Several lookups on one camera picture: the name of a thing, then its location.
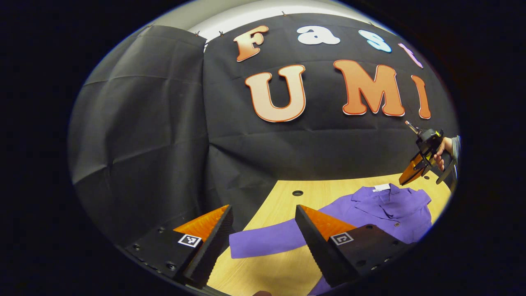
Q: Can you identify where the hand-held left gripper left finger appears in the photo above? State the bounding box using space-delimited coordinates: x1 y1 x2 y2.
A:
125 204 234 288

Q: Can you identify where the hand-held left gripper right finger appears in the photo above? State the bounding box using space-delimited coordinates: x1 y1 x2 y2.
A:
295 204 415 287

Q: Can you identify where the purple short-sleeved shirt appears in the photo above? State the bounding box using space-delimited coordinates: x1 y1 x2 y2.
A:
229 183 433 296

